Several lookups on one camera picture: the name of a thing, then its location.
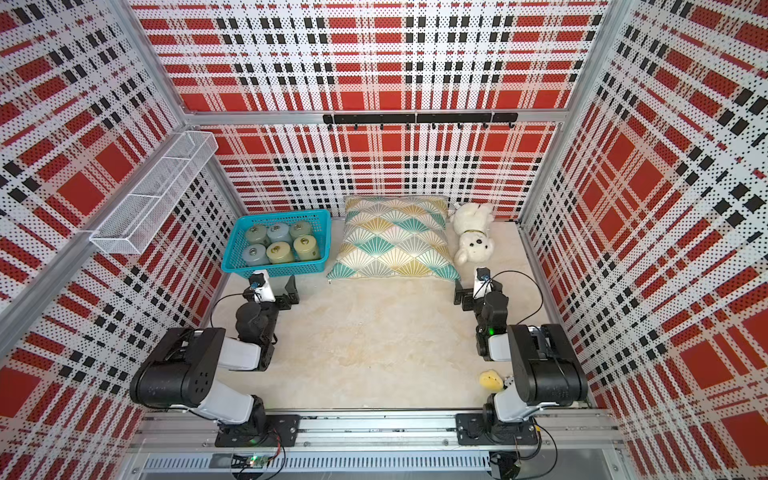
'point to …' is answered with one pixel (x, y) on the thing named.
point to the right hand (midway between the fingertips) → (476, 277)
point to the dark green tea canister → (258, 234)
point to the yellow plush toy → (490, 381)
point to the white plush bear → (472, 221)
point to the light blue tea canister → (279, 232)
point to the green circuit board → (252, 461)
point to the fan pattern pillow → (396, 237)
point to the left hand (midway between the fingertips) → (283, 276)
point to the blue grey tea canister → (255, 254)
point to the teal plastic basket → (310, 252)
